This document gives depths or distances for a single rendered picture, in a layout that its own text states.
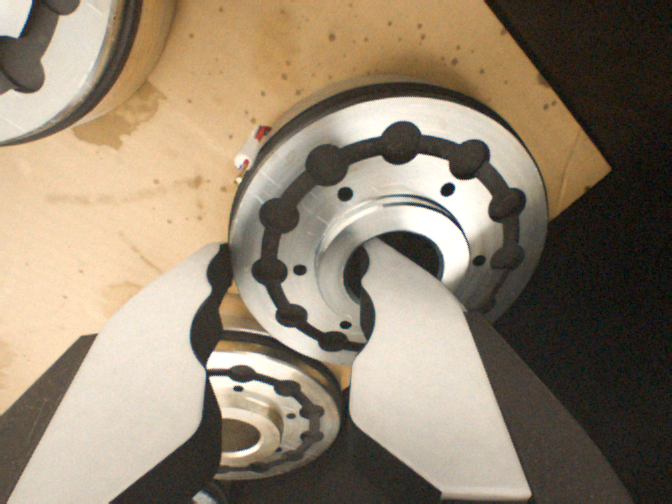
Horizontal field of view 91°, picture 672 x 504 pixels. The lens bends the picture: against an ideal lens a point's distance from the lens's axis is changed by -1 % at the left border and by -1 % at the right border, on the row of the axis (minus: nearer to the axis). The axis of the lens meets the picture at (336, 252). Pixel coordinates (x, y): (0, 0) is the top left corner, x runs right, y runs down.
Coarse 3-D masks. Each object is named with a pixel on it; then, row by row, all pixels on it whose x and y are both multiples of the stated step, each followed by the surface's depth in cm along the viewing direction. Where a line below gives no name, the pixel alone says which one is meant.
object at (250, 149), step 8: (256, 128) 10; (264, 128) 10; (256, 136) 10; (248, 144) 8; (256, 144) 9; (240, 152) 8; (248, 152) 8; (256, 152) 8; (240, 160) 8; (248, 160) 8; (240, 168) 7; (248, 168) 8; (240, 176) 7; (232, 184) 7
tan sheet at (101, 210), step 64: (192, 0) 9; (256, 0) 10; (320, 0) 10; (384, 0) 10; (448, 0) 10; (192, 64) 10; (256, 64) 10; (320, 64) 10; (384, 64) 11; (448, 64) 11; (512, 64) 11; (128, 128) 11; (192, 128) 11; (576, 128) 12; (0, 192) 12; (64, 192) 12; (128, 192) 12; (192, 192) 12; (576, 192) 13; (0, 256) 13; (64, 256) 14; (128, 256) 14; (0, 320) 15; (64, 320) 15; (0, 384) 17
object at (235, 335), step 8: (224, 336) 13; (232, 336) 13; (240, 336) 13; (248, 336) 13; (256, 336) 13; (264, 336) 13; (264, 344) 13; (272, 344) 13; (280, 344) 13; (288, 352) 14; (296, 352) 14; (304, 360) 14; (312, 360) 14; (320, 368) 14; (328, 376) 15; (336, 384) 15; (336, 392) 15
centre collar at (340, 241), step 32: (352, 224) 9; (384, 224) 9; (416, 224) 10; (448, 224) 10; (320, 256) 10; (448, 256) 10; (320, 288) 11; (352, 288) 11; (448, 288) 11; (352, 320) 11
